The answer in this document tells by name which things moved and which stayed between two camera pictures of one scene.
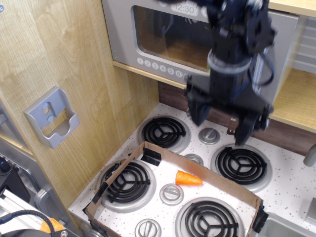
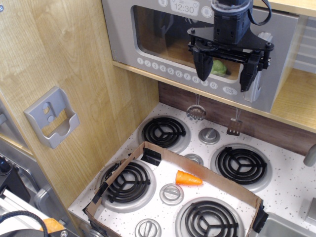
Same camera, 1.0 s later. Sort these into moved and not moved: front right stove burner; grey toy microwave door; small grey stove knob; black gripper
Moved: black gripper
Not moved: small grey stove knob; grey toy microwave door; front right stove burner
